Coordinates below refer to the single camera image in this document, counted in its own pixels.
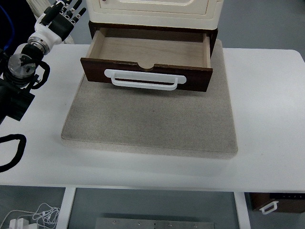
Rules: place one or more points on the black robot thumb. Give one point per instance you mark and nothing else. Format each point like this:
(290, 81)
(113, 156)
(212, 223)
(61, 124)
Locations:
(52, 12)

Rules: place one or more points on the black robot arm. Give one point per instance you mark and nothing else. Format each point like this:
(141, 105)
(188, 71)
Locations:
(28, 31)

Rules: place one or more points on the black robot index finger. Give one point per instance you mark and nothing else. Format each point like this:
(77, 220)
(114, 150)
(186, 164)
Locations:
(66, 3)

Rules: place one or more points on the white drawer handle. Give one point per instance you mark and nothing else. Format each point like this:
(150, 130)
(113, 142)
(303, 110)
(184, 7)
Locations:
(145, 80)

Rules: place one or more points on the white table leg left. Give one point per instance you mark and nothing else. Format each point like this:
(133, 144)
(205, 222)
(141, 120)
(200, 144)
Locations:
(66, 207)

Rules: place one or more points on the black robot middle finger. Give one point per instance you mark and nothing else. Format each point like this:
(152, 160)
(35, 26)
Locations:
(70, 12)

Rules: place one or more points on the dark wooden drawer housing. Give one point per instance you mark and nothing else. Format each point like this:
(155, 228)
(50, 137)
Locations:
(157, 32)

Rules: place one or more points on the white handle on box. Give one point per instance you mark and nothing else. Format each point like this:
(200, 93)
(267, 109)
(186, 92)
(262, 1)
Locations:
(270, 207)

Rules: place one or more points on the white power adapter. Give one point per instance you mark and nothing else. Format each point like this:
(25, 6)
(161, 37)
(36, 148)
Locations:
(19, 224)

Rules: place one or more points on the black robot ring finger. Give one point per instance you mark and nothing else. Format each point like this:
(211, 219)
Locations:
(76, 18)

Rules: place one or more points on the brown box under table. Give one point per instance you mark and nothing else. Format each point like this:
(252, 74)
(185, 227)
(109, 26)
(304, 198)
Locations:
(288, 202)

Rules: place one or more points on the cream upper cabinet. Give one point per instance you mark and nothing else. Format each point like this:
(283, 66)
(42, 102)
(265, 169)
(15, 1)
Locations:
(190, 14)

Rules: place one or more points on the dark wooden drawer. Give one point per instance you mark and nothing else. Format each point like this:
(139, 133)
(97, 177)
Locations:
(190, 59)

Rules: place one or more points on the white table leg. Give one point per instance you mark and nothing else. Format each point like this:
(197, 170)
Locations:
(66, 207)
(242, 211)

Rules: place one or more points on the white table leg right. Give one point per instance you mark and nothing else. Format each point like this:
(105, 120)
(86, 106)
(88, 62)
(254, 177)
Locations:
(242, 211)

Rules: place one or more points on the beige foam mat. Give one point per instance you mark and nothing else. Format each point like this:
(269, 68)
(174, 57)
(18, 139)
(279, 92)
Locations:
(174, 123)

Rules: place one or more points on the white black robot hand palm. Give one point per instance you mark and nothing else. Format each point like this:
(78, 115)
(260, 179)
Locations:
(46, 36)

